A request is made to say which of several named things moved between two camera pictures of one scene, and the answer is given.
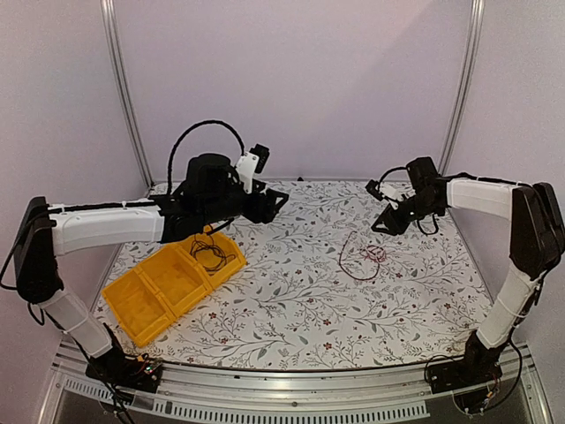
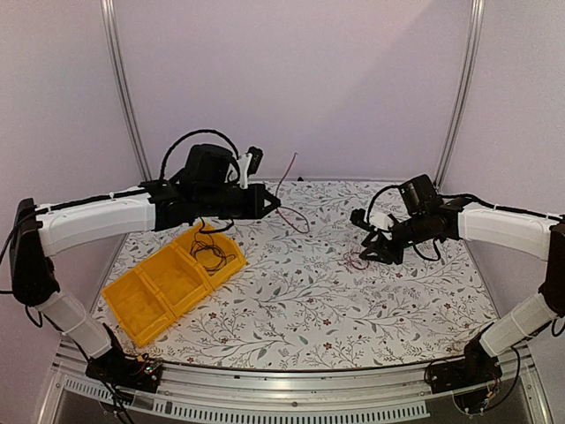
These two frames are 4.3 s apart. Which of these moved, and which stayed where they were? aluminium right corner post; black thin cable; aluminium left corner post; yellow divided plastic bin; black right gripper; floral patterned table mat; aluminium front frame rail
Moved: black thin cable; black right gripper
Stayed: aluminium left corner post; aluminium front frame rail; floral patterned table mat; aluminium right corner post; yellow divided plastic bin
